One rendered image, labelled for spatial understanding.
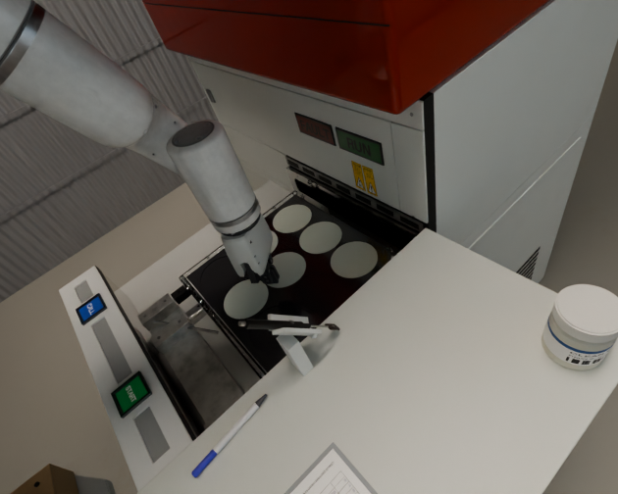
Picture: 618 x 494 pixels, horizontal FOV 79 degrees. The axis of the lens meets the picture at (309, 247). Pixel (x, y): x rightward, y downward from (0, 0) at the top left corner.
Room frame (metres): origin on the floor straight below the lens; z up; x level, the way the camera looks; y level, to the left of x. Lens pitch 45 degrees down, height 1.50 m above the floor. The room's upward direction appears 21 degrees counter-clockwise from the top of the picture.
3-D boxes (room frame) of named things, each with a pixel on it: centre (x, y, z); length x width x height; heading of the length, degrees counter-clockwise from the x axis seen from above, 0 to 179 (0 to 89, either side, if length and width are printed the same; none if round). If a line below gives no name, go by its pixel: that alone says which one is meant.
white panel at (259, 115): (0.84, -0.06, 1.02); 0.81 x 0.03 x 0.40; 25
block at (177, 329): (0.51, 0.33, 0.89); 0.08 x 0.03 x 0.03; 115
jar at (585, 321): (0.18, -0.28, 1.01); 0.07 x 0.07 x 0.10
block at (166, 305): (0.58, 0.36, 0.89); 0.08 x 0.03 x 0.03; 115
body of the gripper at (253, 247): (0.50, 0.09, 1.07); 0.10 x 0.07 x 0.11; 157
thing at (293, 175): (0.67, -0.12, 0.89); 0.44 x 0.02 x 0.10; 25
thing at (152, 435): (0.47, 0.42, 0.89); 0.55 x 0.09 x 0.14; 25
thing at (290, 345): (0.30, 0.06, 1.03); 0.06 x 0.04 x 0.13; 115
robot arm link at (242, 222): (0.51, 0.09, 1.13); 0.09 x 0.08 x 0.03; 157
